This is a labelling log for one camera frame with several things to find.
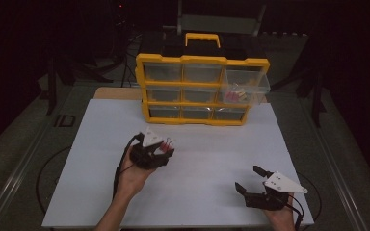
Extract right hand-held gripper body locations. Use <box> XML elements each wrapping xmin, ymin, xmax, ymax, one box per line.
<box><xmin>244</xmin><ymin>170</ymin><xmax>308</xmax><ymax>212</ymax></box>

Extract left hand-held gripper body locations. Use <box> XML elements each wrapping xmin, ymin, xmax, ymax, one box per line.
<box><xmin>129</xmin><ymin>127</ymin><xmax>171</xmax><ymax>170</ymax></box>

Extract pulled-out clear plastic drawer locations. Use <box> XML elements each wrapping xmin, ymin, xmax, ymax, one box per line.
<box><xmin>220</xmin><ymin>67</ymin><xmax>272</xmax><ymax>106</ymax></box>

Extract yellow black storage organizer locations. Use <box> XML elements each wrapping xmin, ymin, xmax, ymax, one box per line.
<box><xmin>135</xmin><ymin>32</ymin><xmax>271</xmax><ymax>127</ymax></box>

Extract person's right hand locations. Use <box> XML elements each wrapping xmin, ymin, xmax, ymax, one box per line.
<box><xmin>263</xmin><ymin>194</ymin><xmax>296</xmax><ymax>224</ymax></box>

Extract person's left hand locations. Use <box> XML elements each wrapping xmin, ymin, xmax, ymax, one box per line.
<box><xmin>115</xmin><ymin>149</ymin><xmax>157</xmax><ymax>198</ymax></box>

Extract white board table cover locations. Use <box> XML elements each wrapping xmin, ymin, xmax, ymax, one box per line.
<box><xmin>41</xmin><ymin>98</ymin><xmax>315</xmax><ymax>229</ymax></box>

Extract set of closed clear drawers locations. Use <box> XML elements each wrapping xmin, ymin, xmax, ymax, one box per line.
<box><xmin>143</xmin><ymin>62</ymin><xmax>247</xmax><ymax>121</ymax></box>

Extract black stand legs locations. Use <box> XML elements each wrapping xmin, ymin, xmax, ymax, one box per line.
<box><xmin>269</xmin><ymin>61</ymin><xmax>328</xmax><ymax>129</ymax></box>

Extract left hand-held gripper black cable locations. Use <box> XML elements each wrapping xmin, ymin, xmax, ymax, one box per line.
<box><xmin>111</xmin><ymin>132</ymin><xmax>144</xmax><ymax>200</ymax></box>

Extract hand-held gripper black cable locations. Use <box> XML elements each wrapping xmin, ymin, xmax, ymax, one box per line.
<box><xmin>111</xmin><ymin>132</ymin><xmax>144</xmax><ymax>200</ymax></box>
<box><xmin>283</xmin><ymin>192</ymin><xmax>304</xmax><ymax>231</ymax></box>

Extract right hand-held gripper black cable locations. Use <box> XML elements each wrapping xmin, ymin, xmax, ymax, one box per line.
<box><xmin>283</xmin><ymin>192</ymin><xmax>304</xmax><ymax>231</ymax></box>

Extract black floor cable loop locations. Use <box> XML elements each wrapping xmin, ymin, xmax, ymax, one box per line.
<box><xmin>35</xmin><ymin>145</ymin><xmax>73</xmax><ymax>216</ymax></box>
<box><xmin>296</xmin><ymin>172</ymin><xmax>323</xmax><ymax>223</ymax></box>

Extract dark tripod with cables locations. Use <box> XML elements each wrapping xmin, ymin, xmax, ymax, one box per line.
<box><xmin>107</xmin><ymin>0</ymin><xmax>144</xmax><ymax>89</ymax></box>

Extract grey metal frame stand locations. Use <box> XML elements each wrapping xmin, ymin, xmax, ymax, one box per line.
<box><xmin>175</xmin><ymin>0</ymin><xmax>268</xmax><ymax>38</ymax></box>

